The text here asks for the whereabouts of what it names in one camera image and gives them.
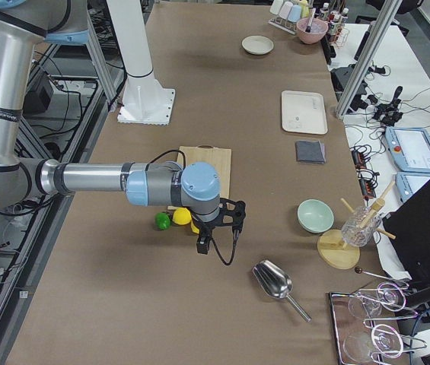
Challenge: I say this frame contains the aluminium frame post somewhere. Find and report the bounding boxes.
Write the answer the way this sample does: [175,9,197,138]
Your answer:
[335,0,402,119]

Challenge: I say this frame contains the metal scoop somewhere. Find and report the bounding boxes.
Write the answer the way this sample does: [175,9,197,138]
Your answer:
[252,259,311,322]

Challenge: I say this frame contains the grey folded cloth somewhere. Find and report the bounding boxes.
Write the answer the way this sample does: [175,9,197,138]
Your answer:
[295,140,326,164]

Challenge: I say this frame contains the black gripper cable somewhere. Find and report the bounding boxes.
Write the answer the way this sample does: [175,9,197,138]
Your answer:
[149,149,243,267]

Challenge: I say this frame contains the cream rabbit tray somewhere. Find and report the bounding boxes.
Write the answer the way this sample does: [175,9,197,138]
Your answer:
[281,90,328,135]

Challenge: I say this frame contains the upper wine glass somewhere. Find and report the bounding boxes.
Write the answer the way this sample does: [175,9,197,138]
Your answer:
[348,282,406,319]

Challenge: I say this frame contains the blue teach pendant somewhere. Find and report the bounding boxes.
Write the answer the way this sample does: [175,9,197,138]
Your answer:
[395,171,430,203]
[384,127,430,174]

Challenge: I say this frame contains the whole yellow lemon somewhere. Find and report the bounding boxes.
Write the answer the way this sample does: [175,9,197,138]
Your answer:
[190,221,199,234]
[172,208,192,225]

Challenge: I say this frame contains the black laptop monitor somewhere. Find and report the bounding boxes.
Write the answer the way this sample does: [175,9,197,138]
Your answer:
[384,180,430,284]

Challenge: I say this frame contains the mint green bowl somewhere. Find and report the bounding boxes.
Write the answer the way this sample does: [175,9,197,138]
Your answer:
[297,199,334,233]

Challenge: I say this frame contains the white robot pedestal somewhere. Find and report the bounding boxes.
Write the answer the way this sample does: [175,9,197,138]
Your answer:
[107,0,175,125]

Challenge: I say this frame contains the pastel cup rack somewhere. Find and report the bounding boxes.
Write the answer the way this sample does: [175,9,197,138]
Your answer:
[269,0,313,33]

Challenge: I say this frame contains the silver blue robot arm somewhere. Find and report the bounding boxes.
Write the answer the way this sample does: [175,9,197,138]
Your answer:
[0,1,236,253]

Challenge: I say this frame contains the clear glass cup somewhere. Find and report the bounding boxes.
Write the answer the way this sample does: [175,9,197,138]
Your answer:
[341,206,382,247]

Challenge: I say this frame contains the pink bowl with ice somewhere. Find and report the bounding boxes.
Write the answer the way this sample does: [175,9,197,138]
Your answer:
[296,17,329,44]

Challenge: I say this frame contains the wooden cup stand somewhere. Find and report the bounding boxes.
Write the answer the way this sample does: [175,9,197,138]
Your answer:
[317,180,396,269]

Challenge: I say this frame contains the bottle wire rack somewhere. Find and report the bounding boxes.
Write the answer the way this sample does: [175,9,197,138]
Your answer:
[318,1,349,48]

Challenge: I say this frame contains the wooden cutting board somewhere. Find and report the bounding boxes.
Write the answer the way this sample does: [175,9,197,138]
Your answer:
[167,146,231,215]

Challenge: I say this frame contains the wine glass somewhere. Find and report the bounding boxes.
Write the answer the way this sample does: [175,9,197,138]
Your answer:
[343,324,404,364]
[348,282,406,319]

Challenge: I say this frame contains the lower wine glass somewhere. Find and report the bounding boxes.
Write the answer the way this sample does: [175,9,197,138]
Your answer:
[343,324,404,364]

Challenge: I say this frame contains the green lime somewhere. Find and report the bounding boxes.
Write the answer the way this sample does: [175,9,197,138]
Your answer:
[154,212,171,230]

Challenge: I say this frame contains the cream round plate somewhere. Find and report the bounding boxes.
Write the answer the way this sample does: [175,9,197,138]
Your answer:
[241,35,274,56]

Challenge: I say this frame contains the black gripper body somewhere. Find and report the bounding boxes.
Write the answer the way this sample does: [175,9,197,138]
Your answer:
[195,220,214,255]

